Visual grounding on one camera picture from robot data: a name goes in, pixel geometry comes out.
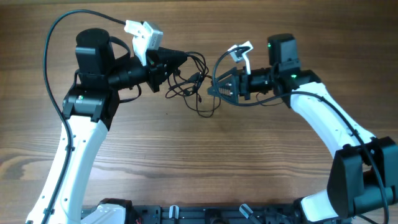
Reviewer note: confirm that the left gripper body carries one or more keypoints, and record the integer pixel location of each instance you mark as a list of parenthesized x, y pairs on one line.
[(155, 66)]

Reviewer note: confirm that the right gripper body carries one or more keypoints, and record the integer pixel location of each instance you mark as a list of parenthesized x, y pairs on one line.
[(243, 84)]

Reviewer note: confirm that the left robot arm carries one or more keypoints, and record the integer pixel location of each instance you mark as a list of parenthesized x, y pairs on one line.
[(88, 111)]

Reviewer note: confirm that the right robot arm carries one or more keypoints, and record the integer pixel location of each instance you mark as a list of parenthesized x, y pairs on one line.
[(363, 175)]

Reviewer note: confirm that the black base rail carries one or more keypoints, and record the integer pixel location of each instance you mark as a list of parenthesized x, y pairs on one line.
[(276, 214)]

